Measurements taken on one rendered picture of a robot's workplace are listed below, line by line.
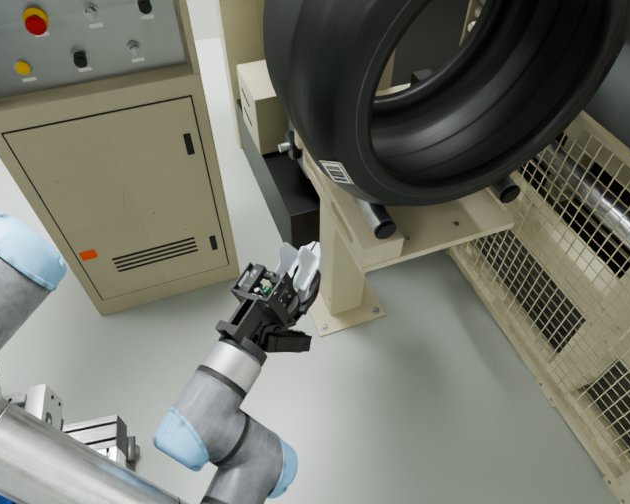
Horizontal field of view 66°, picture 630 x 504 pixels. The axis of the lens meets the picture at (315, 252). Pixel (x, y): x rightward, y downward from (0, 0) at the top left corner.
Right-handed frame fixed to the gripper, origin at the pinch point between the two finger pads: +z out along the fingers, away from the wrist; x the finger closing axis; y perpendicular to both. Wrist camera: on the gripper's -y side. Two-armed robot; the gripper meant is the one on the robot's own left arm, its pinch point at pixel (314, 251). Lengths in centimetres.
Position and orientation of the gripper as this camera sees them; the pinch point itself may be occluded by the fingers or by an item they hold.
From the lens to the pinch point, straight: 77.5
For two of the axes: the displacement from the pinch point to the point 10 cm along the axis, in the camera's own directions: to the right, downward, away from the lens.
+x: -8.0, -1.7, 5.7
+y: -3.6, -6.3, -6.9
